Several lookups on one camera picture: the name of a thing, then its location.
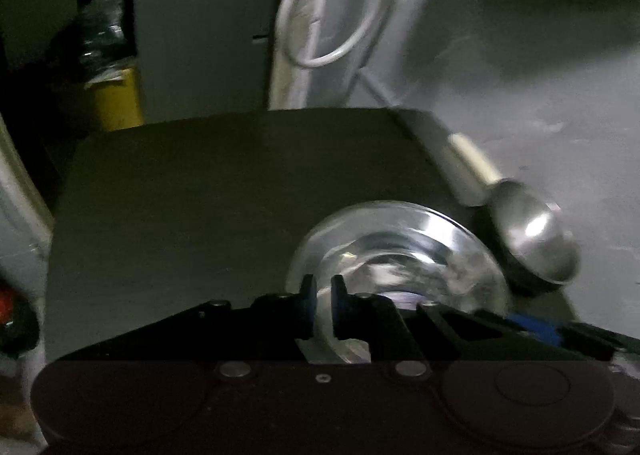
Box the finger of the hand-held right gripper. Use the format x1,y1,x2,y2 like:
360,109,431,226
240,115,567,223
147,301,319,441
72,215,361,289
506,312,632,361

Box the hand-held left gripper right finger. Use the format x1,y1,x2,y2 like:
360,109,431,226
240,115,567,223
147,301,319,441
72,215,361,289
331,275,610,364

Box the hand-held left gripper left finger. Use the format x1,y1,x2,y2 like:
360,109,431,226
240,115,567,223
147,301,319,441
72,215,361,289
55,274,319,365

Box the stainless steel plate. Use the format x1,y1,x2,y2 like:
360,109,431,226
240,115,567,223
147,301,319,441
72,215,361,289
284,199,512,366

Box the yellow bin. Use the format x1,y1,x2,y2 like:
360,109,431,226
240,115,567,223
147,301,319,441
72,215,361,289
90,66,147,132

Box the grey cabinet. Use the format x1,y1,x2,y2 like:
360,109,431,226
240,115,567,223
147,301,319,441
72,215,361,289
132,0,282,127

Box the red object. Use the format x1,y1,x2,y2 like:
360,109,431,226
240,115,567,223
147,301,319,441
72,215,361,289
0,287,22,325

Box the black plastic bag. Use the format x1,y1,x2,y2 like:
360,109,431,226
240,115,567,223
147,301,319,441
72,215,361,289
72,0,138,83

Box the cream wooden handle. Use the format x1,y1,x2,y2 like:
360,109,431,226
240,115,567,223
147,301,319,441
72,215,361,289
449,132,502,187

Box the wooden door frame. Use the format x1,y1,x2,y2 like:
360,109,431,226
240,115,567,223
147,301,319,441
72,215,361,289
267,0,313,112

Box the white hose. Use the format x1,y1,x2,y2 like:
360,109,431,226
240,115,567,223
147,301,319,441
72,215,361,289
276,0,387,69

